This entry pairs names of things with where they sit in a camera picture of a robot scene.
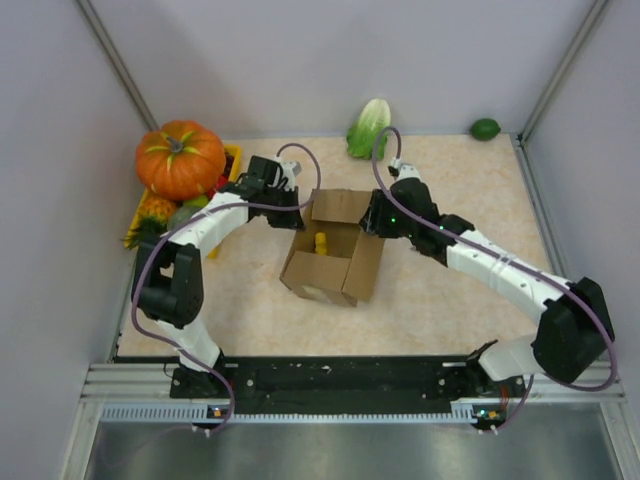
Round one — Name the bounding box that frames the white cable duct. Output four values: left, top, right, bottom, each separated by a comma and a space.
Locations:
100, 402, 504, 429

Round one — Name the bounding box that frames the orange pumpkin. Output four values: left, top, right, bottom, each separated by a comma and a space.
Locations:
135, 120, 226, 202

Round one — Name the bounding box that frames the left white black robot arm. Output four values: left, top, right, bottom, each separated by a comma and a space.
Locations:
131, 156, 304, 397

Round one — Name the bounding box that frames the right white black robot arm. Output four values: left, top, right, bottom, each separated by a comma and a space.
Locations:
360, 178, 615, 396

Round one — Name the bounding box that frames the grey green melon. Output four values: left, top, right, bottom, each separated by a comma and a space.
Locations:
166, 205, 201, 231

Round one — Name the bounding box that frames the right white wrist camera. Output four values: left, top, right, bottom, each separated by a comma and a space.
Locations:
387, 158, 422, 188

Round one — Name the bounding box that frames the red pepper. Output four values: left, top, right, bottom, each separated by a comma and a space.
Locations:
205, 175, 229, 200

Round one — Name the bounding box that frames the yellow cream tube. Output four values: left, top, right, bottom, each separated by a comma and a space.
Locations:
314, 232, 328, 256

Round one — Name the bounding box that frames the green lime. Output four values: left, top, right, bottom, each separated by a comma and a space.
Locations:
469, 118, 502, 142

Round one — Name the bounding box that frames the orange pineapple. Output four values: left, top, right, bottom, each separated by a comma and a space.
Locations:
123, 193, 178, 250

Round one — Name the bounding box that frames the green white cabbage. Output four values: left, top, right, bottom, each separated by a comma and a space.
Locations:
346, 98, 391, 160

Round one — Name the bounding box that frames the green pear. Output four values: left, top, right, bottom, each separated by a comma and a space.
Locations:
182, 195, 210, 211

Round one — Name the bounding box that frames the yellow plastic tray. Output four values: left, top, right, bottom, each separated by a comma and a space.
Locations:
124, 143, 243, 260

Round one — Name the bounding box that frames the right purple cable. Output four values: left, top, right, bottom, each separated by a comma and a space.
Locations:
372, 126, 619, 435

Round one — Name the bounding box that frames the brown cardboard express box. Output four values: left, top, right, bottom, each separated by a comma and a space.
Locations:
280, 189, 384, 307

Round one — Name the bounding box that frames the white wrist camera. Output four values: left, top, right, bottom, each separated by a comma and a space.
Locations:
278, 161, 302, 187
387, 158, 422, 188

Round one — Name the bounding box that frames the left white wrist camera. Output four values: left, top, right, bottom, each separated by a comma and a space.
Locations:
278, 161, 302, 187

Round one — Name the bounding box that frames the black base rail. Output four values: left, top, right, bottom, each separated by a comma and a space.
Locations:
169, 355, 524, 415

